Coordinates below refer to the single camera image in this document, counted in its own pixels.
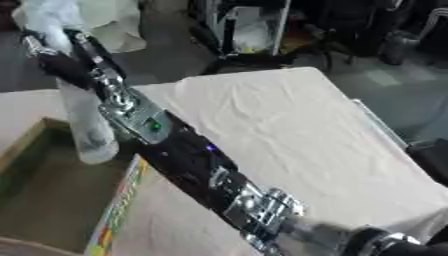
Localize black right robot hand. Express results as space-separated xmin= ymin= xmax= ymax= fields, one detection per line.
xmin=17 ymin=28 xmax=132 ymax=103

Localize clear plastic bottle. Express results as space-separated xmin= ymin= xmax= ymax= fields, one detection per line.
xmin=21 ymin=0 xmax=123 ymax=166

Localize cardboard box with green inside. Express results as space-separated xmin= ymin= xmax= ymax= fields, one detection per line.
xmin=0 ymin=116 xmax=151 ymax=256

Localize white plastic sheet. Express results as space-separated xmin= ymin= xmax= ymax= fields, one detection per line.
xmin=10 ymin=0 xmax=149 ymax=54

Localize black wheeled cart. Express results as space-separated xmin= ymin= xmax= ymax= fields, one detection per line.
xmin=185 ymin=0 xmax=359 ymax=76

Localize white plastic bag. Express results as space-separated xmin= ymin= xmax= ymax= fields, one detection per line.
xmin=231 ymin=19 xmax=277 ymax=54

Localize silver trash bin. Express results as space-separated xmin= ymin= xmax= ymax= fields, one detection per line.
xmin=376 ymin=29 xmax=424 ymax=66

